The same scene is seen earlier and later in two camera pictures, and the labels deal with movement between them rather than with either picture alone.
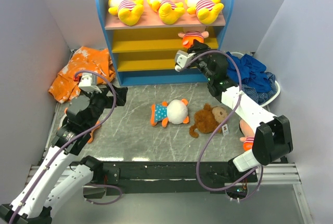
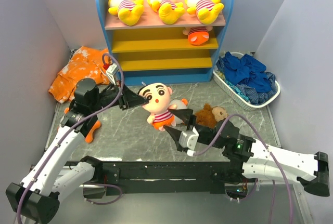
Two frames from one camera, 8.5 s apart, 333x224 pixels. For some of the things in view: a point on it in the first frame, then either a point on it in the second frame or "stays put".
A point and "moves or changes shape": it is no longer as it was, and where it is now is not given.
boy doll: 248,139 → 158,95
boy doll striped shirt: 189,37 moves or changes shape
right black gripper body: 202,60 → 207,138
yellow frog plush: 124,2 stays put
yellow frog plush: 162,0 stays put
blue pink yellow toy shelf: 144,53 stays put
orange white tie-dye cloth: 85,59 stays put
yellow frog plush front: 200,0 stays put
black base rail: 122,179 stays put
